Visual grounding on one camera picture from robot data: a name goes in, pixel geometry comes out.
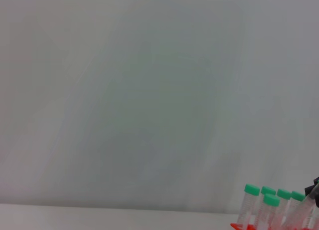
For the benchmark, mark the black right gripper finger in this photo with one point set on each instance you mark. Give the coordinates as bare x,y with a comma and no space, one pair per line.
309,190

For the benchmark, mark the orange test tube rack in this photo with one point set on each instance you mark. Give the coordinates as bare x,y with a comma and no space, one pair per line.
234,225

